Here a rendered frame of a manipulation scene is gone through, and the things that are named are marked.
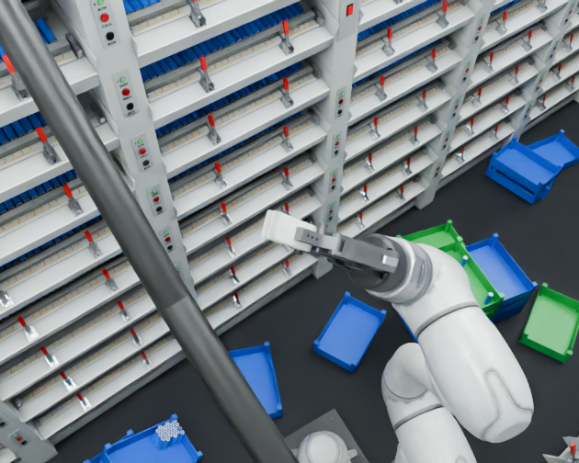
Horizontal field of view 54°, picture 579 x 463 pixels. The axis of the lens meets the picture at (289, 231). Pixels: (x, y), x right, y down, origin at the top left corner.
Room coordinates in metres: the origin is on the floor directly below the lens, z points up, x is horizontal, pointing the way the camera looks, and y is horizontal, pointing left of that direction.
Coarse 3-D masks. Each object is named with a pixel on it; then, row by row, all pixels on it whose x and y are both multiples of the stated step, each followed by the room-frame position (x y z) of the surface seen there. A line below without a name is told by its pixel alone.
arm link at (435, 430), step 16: (416, 416) 0.43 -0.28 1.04; (432, 416) 0.43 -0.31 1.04; (448, 416) 0.44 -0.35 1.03; (400, 432) 0.41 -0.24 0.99; (416, 432) 0.40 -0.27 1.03; (432, 432) 0.40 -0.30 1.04; (448, 432) 0.40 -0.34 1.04; (400, 448) 0.39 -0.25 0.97; (416, 448) 0.37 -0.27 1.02; (432, 448) 0.37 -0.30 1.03; (448, 448) 0.37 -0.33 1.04; (464, 448) 0.37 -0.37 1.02
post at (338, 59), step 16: (320, 0) 1.52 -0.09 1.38; (336, 0) 1.47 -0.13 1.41; (336, 16) 1.47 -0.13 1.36; (336, 32) 1.47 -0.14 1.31; (336, 48) 1.47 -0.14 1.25; (352, 48) 1.51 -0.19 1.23; (336, 64) 1.48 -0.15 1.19; (352, 64) 1.52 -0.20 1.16; (336, 80) 1.48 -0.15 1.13; (336, 128) 1.49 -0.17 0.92; (320, 144) 1.49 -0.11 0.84; (336, 160) 1.50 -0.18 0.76; (336, 192) 1.51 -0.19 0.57; (320, 208) 1.47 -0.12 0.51; (336, 208) 1.52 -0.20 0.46; (336, 224) 1.52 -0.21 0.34; (320, 272) 1.47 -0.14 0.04
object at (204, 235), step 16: (320, 160) 1.48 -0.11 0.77; (304, 176) 1.43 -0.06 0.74; (320, 176) 1.47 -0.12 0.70; (272, 192) 1.35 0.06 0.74; (288, 192) 1.36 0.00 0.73; (240, 208) 1.27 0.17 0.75; (256, 208) 1.28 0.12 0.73; (192, 224) 1.19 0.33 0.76; (208, 224) 1.20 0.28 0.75; (240, 224) 1.24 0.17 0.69; (192, 240) 1.14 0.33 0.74; (208, 240) 1.15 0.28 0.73
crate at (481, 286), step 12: (456, 240) 1.34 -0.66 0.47; (444, 252) 1.33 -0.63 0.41; (456, 252) 1.33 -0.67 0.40; (468, 252) 1.29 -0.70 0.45; (468, 264) 1.27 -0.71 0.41; (468, 276) 1.22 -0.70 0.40; (480, 276) 1.20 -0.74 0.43; (480, 288) 1.16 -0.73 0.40; (492, 288) 1.13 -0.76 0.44; (480, 300) 1.10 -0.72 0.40; (492, 300) 1.10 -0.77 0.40
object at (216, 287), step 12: (312, 216) 1.50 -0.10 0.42; (252, 252) 1.33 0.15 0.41; (264, 252) 1.35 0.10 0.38; (276, 252) 1.36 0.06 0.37; (288, 252) 1.37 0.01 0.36; (240, 264) 1.29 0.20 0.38; (252, 264) 1.30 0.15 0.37; (264, 264) 1.30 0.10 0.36; (216, 276) 1.22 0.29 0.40; (228, 276) 1.23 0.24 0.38; (240, 276) 1.24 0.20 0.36; (252, 276) 1.25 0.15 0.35; (204, 288) 1.17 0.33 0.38; (216, 288) 1.18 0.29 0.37; (228, 288) 1.19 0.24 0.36; (204, 300) 1.13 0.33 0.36; (216, 300) 1.14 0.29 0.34
